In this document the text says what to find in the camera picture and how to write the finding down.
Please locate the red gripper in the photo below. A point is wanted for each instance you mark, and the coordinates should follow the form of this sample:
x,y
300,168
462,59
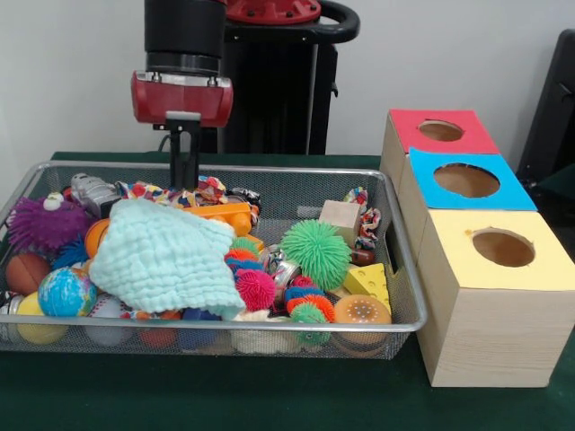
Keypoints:
x,y
179,99

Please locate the mint green cloth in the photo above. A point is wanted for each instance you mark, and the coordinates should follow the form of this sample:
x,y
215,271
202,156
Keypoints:
x,y
166,260

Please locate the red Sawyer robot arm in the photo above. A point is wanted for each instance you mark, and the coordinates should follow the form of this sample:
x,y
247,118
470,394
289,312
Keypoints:
x,y
184,31

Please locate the wooden box with three holes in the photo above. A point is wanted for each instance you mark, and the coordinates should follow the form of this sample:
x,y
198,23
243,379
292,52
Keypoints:
x,y
489,332

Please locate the orange plastic toy block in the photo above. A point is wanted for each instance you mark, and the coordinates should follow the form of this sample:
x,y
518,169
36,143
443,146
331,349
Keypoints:
x,y
233,215

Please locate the orange basketball toy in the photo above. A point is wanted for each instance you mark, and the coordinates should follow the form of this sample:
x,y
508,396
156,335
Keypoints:
x,y
95,238

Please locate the purple spiky ball with eyes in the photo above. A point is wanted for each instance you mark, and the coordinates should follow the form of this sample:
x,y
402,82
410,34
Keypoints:
x,y
45,224

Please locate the plain green spiky ball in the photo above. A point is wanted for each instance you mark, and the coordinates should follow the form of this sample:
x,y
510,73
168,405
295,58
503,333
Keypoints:
x,y
314,251

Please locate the plain wooden cube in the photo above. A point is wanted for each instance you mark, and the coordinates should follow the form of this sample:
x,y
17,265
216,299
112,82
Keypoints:
x,y
339,217

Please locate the globe print ball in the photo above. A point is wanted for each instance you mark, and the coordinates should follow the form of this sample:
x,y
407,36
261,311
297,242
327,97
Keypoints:
x,y
67,292

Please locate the brown toy football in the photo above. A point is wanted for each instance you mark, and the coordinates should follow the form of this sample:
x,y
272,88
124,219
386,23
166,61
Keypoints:
x,y
27,274

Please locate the yellow toy cheese wedge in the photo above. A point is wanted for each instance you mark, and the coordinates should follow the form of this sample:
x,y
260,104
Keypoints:
x,y
368,280

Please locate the toy burger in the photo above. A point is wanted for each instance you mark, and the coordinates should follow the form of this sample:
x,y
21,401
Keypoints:
x,y
361,310

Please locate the dark green table cloth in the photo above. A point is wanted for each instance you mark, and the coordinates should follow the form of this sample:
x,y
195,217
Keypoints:
x,y
269,395

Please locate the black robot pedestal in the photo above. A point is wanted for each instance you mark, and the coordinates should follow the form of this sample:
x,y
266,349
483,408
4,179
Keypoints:
x,y
278,90

